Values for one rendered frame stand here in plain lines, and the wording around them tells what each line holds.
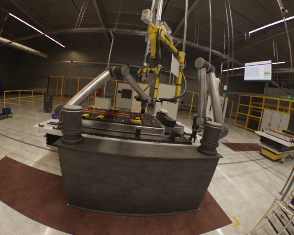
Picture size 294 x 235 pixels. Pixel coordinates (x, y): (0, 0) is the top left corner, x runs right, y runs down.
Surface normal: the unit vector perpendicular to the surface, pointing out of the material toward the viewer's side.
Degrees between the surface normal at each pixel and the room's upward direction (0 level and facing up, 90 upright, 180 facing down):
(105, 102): 90
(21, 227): 0
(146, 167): 90
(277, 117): 90
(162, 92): 90
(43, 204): 0
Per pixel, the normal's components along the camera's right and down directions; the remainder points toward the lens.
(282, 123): -0.99, -0.11
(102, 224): 0.14, -0.97
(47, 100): 0.57, 0.22
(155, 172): 0.12, 0.19
